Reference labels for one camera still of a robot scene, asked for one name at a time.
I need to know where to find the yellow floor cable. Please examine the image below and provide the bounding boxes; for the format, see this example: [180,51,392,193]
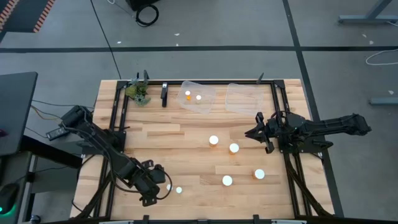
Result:
[30,105,63,121]

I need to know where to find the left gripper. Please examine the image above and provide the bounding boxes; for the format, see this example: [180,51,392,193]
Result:
[132,159,167,207]

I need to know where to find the black desk crossbeam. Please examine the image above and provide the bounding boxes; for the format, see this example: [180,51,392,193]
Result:
[20,135,83,169]

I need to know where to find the clear plastic bin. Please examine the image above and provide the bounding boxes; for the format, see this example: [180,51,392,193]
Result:
[176,80,217,115]
[224,82,265,117]

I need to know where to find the thin black floor cable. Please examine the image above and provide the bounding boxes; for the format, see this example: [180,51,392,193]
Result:
[89,0,123,80]

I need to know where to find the black mat striped edge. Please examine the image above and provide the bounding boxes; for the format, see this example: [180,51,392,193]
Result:
[0,0,56,34]

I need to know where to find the black metal table frame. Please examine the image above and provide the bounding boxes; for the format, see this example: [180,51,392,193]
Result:
[72,78,336,224]

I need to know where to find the black power adapter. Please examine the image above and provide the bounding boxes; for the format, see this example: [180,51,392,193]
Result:
[45,126,70,141]

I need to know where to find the grey desk leg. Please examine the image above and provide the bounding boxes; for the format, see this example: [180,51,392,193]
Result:
[338,0,398,25]

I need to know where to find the black desk top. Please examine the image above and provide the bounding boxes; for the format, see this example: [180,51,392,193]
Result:
[0,72,39,157]

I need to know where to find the green artificial plant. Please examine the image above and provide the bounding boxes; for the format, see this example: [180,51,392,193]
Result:
[124,77,152,107]

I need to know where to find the white floor cable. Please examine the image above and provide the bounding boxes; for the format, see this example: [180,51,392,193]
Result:
[365,49,398,66]

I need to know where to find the black box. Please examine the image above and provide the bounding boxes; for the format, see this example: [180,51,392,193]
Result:
[126,0,161,12]

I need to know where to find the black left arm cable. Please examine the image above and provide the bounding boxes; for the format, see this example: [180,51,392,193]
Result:
[154,169,174,200]

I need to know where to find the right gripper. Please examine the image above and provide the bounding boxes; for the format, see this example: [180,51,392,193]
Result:
[244,111,280,154]

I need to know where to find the black computer mouse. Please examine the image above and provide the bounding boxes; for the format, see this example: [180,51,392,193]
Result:
[0,182,20,216]

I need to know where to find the coiled black cable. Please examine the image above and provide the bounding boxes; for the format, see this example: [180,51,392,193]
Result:
[135,4,160,28]

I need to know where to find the grey desk foot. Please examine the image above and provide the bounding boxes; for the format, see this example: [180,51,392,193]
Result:
[369,97,398,105]

